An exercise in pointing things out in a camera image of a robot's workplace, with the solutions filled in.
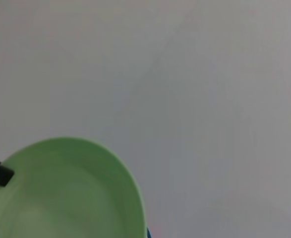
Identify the teal blue plate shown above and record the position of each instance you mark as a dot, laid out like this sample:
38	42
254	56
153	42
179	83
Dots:
148	233

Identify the light green plate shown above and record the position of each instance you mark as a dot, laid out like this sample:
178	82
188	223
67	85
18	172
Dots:
68	188

